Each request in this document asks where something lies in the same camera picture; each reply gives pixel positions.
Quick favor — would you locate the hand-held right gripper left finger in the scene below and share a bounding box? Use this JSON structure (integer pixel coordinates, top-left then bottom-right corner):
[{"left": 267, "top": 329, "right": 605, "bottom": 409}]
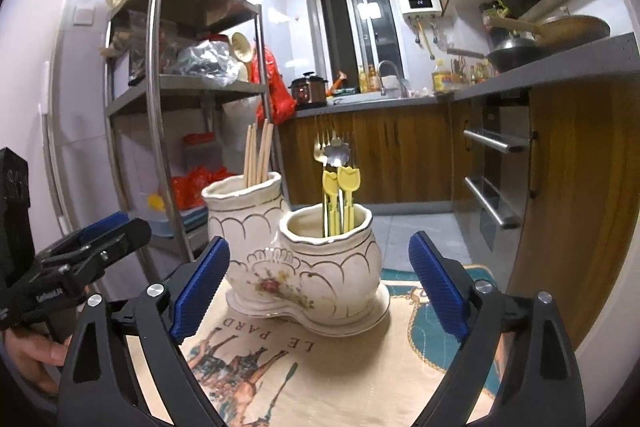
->
[{"left": 59, "top": 236, "right": 232, "bottom": 427}]

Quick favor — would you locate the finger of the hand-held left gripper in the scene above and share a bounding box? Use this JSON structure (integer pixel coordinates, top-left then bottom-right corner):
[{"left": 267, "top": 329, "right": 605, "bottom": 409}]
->
[
  {"left": 30, "top": 219, "right": 152, "bottom": 290},
  {"left": 32, "top": 212, "right": 130, "bottom": 265}
]

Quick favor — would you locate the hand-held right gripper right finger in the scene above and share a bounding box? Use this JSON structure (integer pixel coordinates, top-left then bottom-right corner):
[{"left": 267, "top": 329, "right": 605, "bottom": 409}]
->
[{"left": 407, "top": 230, "right": 587, "bottom": 427}]

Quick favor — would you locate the white floral ceramic utensil holder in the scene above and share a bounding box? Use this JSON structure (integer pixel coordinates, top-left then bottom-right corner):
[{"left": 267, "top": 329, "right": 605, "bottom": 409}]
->
[{"left": 201, "top": 171, "right": 391, "bottom": 337}]

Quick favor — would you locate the yellow green tulip-shaped plastic utensil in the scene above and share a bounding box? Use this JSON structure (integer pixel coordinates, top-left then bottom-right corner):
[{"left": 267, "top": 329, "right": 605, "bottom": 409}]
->
[
  {"left": 322, "top": 170, "right": 342, "bottom": 238},
  {"left": 337, "top": 165, "right": 357, "bottom": 234}
]

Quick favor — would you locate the flower-shaped metal spoon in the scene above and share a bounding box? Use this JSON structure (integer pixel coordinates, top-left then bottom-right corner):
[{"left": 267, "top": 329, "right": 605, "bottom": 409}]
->
[{"left": 324, "top": 134, "right": 356, "bottom": 172}]

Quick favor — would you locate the gold metal fork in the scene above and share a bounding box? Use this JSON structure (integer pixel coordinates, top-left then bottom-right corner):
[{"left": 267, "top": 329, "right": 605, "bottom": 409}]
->
[{"left": 313, "top": 116, "right": 335, "bottom": 168}]

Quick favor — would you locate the person's left hand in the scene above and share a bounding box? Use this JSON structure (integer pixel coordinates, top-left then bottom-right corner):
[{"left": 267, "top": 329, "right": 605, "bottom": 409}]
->
[{"left": 5, "top": 329, "right": 73, "bottom": 397}]

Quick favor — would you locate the blue plastic tray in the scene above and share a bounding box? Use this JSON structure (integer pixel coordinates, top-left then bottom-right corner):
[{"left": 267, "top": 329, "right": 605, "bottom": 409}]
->
[{"left": 130, "top": 206, "right": 209, "bottom": 239}]

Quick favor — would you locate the horse print quilted tablecloth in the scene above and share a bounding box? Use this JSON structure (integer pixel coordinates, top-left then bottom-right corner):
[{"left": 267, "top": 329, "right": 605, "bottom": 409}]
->
[{"left": 125, "top": 264, "right": 506, "bottom": 427}]

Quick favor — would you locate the red plastic bag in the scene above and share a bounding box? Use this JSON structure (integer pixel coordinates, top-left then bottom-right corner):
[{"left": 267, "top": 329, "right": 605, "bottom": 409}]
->
[
  {"left": 250, "top": 47, "right": 297, "bottom": 126},
  {"left": 170, "top": 164, "right": 222, "bottom": 210}
]

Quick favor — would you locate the red lidded plastic container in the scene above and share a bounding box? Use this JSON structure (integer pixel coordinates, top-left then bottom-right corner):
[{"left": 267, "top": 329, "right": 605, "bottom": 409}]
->
[{"left": 182, "top": 132, "right": 219, "bottom": 178}]

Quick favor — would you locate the white refrigerator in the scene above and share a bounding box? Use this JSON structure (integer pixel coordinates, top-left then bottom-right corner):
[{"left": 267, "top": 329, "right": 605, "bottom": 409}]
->
[{"left": 0, "top": 0, "right": 118, "bottom": 258}]

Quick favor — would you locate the wooden base cabinet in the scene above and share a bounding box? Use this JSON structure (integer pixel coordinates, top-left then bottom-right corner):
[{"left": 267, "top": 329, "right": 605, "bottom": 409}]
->
[{"left": 277, "top": 103, "right": 462, "bottom": 208}]

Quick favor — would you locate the metal shelf rack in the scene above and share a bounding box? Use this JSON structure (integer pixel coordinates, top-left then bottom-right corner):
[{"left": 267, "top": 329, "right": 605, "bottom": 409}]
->
[{"left": 102, "top": 0, "right": 287, "bottom": 264}]

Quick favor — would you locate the wooden oven cabinet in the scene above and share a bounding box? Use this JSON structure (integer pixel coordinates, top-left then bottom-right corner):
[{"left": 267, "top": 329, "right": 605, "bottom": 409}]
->
[{"left": 504, "top": 72, "right": 640, "bottom": 350}]

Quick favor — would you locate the clear crumpled plastic bag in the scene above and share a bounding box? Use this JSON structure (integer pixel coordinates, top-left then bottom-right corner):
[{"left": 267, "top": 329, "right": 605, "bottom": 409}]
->
[{"left": 165, "top": 39, "right": 242, "bottom": 88}]

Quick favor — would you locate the yellow cooking oil bottle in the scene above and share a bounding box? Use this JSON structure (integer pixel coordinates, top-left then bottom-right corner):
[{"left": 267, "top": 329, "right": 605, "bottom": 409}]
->
[{"left": 431, "top": 59, "right": 454, "bottom": 94}]

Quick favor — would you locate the steel faucet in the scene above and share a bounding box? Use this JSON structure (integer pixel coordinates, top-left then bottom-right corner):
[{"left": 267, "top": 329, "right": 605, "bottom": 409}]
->
[{"left": 376, "top": 60, "right": 402, "bottom": 98}]

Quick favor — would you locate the wooden ladle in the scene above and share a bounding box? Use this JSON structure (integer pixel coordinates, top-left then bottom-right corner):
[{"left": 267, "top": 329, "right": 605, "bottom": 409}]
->
[{"left": 230, "top": 32, "right": 257, "bottom": 80}]

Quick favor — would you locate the dark rice cooker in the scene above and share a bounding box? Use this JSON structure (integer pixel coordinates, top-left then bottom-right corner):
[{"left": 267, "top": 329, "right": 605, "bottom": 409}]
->
[{"left": 290, "top": 72, "right": 330, "bottom": 109}]

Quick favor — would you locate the black wok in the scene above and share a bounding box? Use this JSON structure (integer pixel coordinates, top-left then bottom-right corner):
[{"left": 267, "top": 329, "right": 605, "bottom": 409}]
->
[{"left": 486, "top": 44, "right": 547, "bottom": 74}]

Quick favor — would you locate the grey kitchen countertop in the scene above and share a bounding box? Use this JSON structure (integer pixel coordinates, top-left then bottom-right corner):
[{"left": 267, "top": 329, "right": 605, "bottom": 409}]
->
[{"left": 295, "top": 32, "right": 640, "bottom": 118}]

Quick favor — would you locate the kitchen window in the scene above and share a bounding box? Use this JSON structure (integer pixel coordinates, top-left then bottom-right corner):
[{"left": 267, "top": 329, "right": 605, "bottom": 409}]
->
[{"left": 312, "top": 0, "right": 407, "bottom": 80}]

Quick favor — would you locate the brown frying pan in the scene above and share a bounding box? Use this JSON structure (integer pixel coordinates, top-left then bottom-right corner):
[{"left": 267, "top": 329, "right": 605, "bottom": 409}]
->
[{"left": 487, "top": 14, "right": 612, "bottom": 50}]

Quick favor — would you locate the steel appliance handle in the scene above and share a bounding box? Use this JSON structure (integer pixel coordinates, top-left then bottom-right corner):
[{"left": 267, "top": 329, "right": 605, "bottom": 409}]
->
[
  {"left": 464, "top": 176, "right": 522, "bottom": 231},
  {"left": 462, "top": 129, "right": 532, "bottom": 156}
]

